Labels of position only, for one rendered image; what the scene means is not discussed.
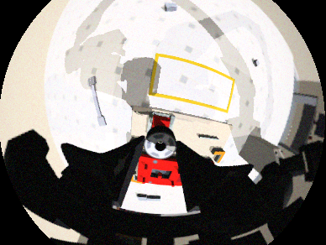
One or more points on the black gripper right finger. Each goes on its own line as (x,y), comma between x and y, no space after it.
(200,178)

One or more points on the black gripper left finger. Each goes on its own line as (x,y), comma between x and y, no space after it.
(115,168)

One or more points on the yellow rectangular outline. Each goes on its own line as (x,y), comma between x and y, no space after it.
(187,100)

